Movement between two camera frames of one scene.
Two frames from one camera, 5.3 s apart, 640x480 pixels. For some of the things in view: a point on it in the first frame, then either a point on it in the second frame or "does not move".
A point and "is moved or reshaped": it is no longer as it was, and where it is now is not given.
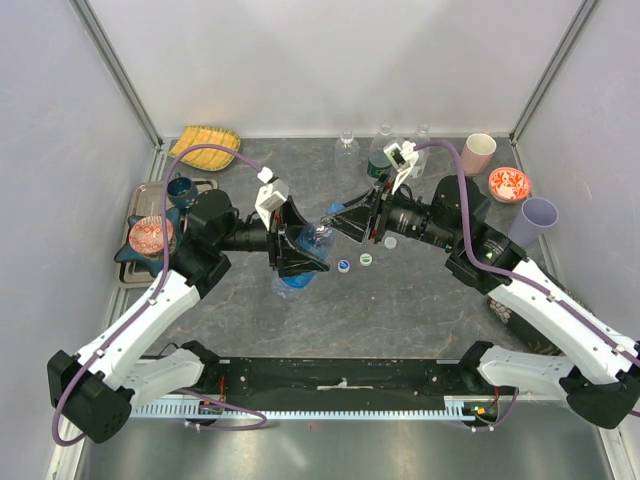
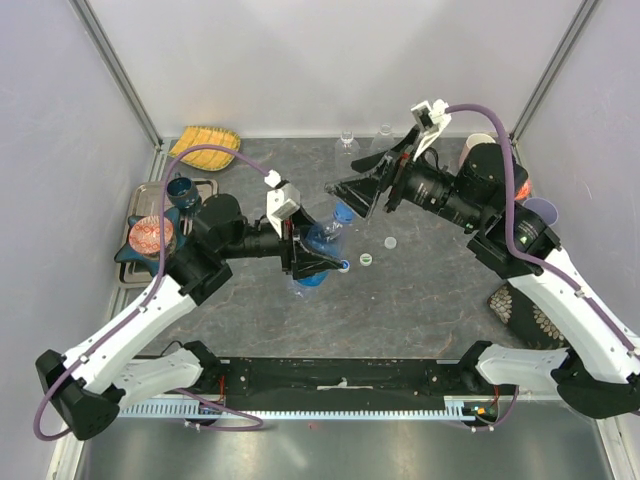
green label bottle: (378, 161) does not move
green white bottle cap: (365, 259) does not move
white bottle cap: (390, 242) does not move
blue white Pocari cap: (343, 266) does not move
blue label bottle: (317, 239) is moved or reshaped
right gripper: (353, 222) -> (404, 157)
